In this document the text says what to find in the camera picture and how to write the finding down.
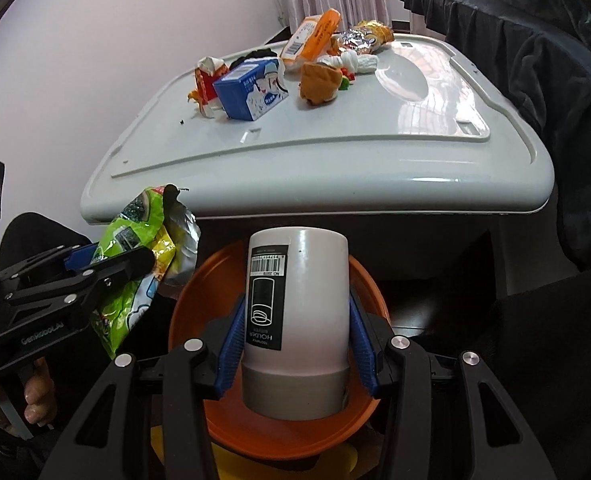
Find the blue milk carton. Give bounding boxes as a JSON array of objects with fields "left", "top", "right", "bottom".
[{"left": 213, "top": 57, "right": 290, "bottom": 122}]

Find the brown plush toy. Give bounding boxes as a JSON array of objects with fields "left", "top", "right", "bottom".
[{"left": 299, "top": 60, "right": 349, "bottom": 107}]

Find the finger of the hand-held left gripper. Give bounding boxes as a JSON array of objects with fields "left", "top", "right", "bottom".
[
  {"left": 6, "top": 249, "right": 155, "bottom": 333},
  {"left": 0, "top": 242, "right": 99, "bottom": 286}
]

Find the person's left hand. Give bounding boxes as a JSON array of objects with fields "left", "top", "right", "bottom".
[{"left": 0, "top": 357, "right": 59, "bottom": 431}]

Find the green snack bag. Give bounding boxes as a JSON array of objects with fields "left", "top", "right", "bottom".
[{"left": 90, "top": 185, "right": 202, "bottom": 361}]

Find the white cylindrical cup holder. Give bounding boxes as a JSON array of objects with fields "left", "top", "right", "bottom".
[{"left": 240, "top": 227, "right": 351, "bottom": 422}]

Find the silver foil wrapper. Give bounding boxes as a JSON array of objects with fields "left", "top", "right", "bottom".
[{"left": 333, "top": 27, "right": 376, "bottom": 53}]

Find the orange plastic bowl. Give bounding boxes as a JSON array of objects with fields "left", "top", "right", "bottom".
[{"left": 168, "top": 239, "right": 390, "bottom": 461}]

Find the black sock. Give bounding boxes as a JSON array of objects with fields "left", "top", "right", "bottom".
[{"left": 230, "top": 47, "right": 276, "bottom": 68}]

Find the orange snack packet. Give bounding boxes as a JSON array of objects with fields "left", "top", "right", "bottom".
[{"left": 280, "top": 8, "right": 342, "bottom": 72}]

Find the white knotted cloth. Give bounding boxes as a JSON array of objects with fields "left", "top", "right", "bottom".
[{"left": 325, "top": 50, "right": 379, "bottom": 77}]

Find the red white crumpled wrapper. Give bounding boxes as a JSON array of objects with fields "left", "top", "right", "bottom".
[{"left": 188, "top": 56, "right": 226, "bottom": 118}]

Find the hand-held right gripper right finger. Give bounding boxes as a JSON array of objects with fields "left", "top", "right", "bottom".
[{"left": 348, "top": 292, "right": 559, "bottom": 480}]

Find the white plastic bin lid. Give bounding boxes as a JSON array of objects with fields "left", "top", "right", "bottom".
[{"left": 80, "top": 34, "right": 556, "bottom": 281}]

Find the gold snack wrapper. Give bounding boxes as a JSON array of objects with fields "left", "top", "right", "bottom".
[{"left": 358, "top": 20, "right": 395, "bottom": 50}]

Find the yellow plastic object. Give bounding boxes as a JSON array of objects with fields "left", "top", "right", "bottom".
[{"left": 150, "top": 425, "right": 376, "bottom": 480}]

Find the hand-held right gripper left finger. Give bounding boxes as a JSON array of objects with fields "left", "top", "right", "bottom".
[{"left": 38, "top": 297, "right": 250, "bottom": 480}]

